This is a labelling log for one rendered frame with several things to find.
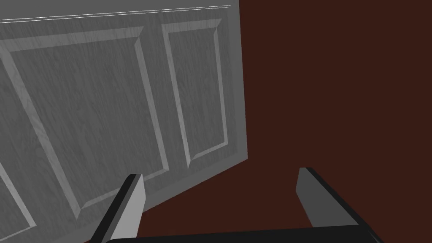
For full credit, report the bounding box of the grey panelled door leaf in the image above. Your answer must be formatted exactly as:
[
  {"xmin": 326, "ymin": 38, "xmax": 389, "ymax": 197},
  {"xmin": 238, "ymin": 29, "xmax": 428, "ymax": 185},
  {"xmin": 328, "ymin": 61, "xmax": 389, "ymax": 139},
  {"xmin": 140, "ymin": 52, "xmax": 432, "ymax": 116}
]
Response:
[{"xmin": 0, "ymin": 0, "xmax": 249, "ymax": 243}]

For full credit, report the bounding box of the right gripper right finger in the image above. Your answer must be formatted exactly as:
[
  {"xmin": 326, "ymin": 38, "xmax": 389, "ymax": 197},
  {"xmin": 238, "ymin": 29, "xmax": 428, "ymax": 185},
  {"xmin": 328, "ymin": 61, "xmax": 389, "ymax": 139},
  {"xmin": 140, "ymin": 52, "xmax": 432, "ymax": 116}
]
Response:
[{"xmin": 295, "ymin": 167, "xmax": 383, "ymax": 243}]

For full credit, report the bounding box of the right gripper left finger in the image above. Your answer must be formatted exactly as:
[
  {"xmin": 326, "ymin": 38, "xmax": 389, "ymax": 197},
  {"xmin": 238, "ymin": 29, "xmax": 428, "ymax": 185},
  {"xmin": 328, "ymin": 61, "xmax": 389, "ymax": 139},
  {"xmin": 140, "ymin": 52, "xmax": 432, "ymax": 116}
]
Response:
[{"xmin": 89, "ymin": 173, "xmax": 147, "ymax": 243}]

